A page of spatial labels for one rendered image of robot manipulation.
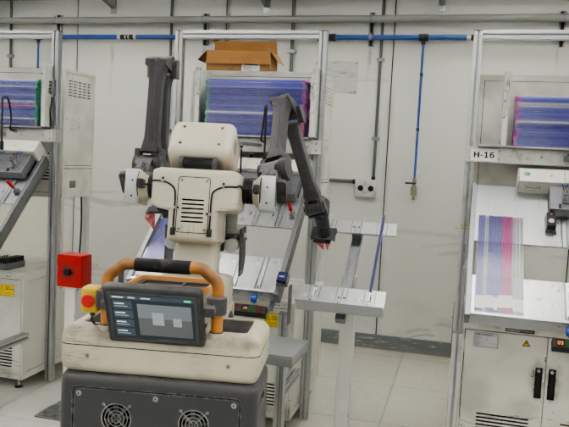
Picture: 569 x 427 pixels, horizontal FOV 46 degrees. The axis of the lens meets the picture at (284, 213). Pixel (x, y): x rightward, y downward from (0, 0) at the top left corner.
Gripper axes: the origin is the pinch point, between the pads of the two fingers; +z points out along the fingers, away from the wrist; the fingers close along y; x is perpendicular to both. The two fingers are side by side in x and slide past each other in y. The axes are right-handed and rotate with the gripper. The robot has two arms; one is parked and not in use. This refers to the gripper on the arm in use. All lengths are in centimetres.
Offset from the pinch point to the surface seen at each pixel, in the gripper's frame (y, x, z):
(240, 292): 33.5, 20.4, 10.4
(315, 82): 17, -75, -30
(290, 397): 17, 33, 71
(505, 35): -66, -97, -43
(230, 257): 43.4, 2.5, 10.1
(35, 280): 162, -1, 50
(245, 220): 43.1, -20.1, 9.8
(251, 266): 32.5, 6.1, 10.0
